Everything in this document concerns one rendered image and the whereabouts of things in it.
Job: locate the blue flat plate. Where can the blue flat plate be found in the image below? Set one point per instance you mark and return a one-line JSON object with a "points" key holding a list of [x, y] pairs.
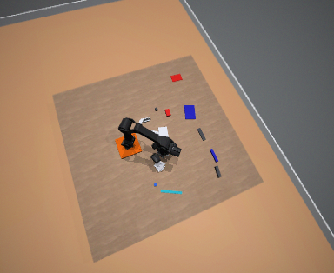
{"points": [[189, 111]]}

